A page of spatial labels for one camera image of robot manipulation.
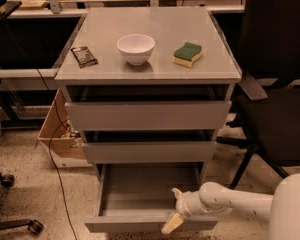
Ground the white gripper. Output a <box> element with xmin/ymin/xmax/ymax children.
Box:
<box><xmin>161</xmin><ymin>188</ymin><xmax>202</xmax><ymax>234</ymax></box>

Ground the grey bottom drawer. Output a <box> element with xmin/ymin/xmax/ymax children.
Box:
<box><xmin>84</xmin><ymin>162</ymin><xmax>219</xmax><ymax>234</ymax></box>

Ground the grey drawer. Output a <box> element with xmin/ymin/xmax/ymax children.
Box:
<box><xmin>82</xmin><ymin>130</ymin><xmax>216</xmax><ymax>164</ymax></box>
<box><xmin>63</xmin><ymin>85</ymin><xmax>231</xmax><ymax>131</ymax></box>
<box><xmin>84</xmin><ymin>162</ymin><xmax>219</xmax><ymax>234</ymax></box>

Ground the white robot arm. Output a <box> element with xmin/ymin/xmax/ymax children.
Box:
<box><xmin>161</xmin><ymin>174</ymin><xmax>300</xmax><ymax>240</ymax></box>

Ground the grey middle drawer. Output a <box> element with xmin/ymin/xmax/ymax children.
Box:
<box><xmin>82</xmin><ymin>130</ymin><xmax>216</xmax><ymax>164</ymax></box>

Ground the grey top drawer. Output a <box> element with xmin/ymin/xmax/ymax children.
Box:
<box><xmin>63</xmin><ymin>85</ymin><xmax>231</xmax><ymax>131</ymax></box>

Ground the grey drawer cabinet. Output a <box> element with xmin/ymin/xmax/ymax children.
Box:
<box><xmin>55</xmin><ymin>7</ymin><xmax>241</xmax><ymax>178</ymax></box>

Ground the wooden box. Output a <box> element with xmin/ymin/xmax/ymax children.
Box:
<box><xmin>38</xmin><ymin>90</ymin><xmax>89</xmax><ymax>168</ymax></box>

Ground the green yellow sponge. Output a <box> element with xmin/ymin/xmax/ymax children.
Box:
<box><xmin>173</xmin><ymin>42</ymin><xmax>202</xmax><ymax>68</ymax></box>

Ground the white bowl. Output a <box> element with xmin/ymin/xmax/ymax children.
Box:
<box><xmin>117</xmin><ymin>34</ymin><xmax>155</xmax><ymax>65</ymax></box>

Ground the dark snack packet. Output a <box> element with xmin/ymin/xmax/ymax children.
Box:
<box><xmin>71</xmin><ymin>47</ymin><xmax>98</xmax><ymax>68</ymax></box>

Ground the black office chair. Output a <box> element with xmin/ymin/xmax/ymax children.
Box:
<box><xmin>217</xmin><ymin>0</ymin><xmax>300</xmax><ymax>188</ymax></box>

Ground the black floor cable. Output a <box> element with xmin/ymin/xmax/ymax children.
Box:
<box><xmin>0</xmin><ymin>0</ymin><xmax>78</xmax><ymax>240</ymax></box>

